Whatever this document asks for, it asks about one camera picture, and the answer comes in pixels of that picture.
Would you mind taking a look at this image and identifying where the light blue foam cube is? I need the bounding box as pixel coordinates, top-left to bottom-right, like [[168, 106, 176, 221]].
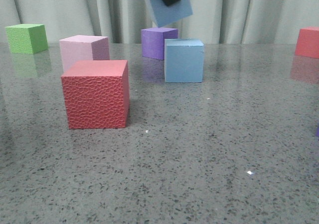
[[145, 0, 192, 27], [164, 39, 204, 83]]

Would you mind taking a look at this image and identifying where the green foam cube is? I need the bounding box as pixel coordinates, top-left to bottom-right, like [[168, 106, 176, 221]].
[[5, 24, 48, 54]]

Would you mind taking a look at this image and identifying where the grey-green curtain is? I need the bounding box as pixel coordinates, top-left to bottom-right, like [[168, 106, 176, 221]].
[[0, 0, 319, 44]]

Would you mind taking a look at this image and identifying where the purple foam cube far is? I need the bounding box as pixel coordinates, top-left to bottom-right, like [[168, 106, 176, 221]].
[[141, 27, 178, 60]]

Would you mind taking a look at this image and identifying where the pink foam cube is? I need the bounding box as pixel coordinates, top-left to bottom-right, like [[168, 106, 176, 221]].
[[59, 35, 110, 71]]

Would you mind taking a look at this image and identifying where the red foam cube far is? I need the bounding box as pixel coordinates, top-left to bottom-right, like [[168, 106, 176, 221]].
[[295, 26, 319, 59]]

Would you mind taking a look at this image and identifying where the red textured foam cube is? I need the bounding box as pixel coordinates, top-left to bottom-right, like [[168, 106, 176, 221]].
[[61, 60, 130, 129]]

